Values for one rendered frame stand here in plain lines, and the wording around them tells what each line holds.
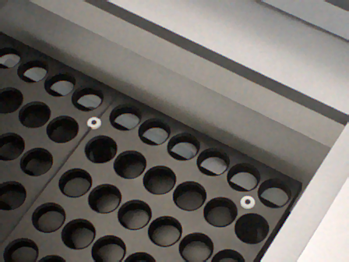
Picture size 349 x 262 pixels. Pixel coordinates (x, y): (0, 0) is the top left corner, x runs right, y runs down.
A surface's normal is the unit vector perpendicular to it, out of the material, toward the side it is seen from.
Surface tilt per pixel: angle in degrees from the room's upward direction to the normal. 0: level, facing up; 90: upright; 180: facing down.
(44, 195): 0
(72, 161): 0
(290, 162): 0
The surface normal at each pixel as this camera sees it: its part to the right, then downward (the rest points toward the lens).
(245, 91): -0.51, 0.75
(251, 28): -0.02, -0.50
